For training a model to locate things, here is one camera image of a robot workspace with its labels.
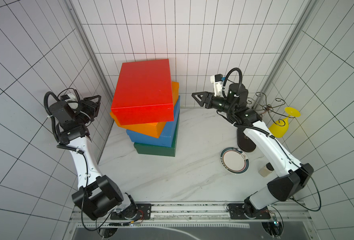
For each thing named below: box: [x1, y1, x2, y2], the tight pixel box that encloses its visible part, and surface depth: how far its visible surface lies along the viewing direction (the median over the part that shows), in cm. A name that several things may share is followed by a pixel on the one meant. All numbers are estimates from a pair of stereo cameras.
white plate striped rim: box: [220, 147, 250, 175], surface depth 92 cm
